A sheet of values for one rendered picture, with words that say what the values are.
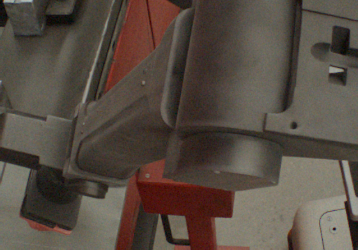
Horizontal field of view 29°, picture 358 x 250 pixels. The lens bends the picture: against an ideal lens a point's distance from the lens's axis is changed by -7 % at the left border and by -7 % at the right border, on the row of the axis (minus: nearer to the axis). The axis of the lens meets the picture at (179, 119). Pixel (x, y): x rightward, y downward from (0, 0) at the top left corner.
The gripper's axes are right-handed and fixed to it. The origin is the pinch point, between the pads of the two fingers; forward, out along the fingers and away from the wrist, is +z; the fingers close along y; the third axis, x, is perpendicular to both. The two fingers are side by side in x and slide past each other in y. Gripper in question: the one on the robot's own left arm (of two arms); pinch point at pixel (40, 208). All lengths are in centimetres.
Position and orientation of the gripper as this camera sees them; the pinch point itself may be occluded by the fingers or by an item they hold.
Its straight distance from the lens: 91.0
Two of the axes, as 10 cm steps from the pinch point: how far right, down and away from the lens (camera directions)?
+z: -4.2, 4.6, 7.9
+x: 9.0, 3.4, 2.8
